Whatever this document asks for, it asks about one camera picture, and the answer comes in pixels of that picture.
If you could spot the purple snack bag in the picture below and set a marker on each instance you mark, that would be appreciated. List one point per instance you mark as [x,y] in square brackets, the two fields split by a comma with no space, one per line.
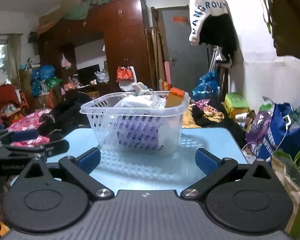
[258,130]

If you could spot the pink floral blanket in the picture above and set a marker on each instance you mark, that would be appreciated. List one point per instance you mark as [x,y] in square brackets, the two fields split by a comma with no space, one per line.
[31,121]

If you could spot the orange white hanging bag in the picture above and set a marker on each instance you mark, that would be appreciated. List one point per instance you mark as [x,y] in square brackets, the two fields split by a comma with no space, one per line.
[126,77]

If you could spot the white plush bunny toy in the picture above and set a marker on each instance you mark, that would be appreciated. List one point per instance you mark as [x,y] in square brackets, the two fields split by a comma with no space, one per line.
[140,89]

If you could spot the brown hanging tote bag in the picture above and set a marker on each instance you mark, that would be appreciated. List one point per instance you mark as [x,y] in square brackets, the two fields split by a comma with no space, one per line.
[285,19]

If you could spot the purple tissue box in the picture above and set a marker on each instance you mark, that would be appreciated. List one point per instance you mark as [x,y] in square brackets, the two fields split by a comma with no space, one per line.
[138,136]

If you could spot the black clothing pile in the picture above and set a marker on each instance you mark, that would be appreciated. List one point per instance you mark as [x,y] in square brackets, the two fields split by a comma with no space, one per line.
[65,118]

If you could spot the blue shopping bag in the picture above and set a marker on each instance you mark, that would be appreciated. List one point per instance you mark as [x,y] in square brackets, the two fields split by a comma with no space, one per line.
[283,133]

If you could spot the green yellow box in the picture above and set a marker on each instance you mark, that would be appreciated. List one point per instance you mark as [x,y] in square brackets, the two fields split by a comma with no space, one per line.
[235,104]

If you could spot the clear plastic basket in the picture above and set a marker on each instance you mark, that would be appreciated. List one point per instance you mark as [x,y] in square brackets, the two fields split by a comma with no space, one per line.
[105,115]

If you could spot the blue plastic bag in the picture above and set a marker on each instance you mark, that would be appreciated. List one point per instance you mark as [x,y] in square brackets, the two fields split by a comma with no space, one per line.
[207,87]

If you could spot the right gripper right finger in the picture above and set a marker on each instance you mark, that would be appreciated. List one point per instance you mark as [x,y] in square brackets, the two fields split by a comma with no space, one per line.
[216,170]

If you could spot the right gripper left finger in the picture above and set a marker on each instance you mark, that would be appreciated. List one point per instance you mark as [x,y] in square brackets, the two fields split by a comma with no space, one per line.
[77,170]

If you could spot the dark red wooden wardrobe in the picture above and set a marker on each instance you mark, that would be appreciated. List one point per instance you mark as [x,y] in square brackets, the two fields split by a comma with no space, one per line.
[124,28]

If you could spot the orange capped bottle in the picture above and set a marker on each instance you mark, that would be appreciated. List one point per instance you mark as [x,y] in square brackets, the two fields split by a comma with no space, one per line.
[175,97]

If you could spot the grey metal door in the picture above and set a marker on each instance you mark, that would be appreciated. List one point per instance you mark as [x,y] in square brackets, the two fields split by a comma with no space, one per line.
[187,63]

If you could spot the white black hanging jacket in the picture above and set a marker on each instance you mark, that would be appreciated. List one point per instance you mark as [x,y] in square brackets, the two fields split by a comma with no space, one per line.
[211,24]

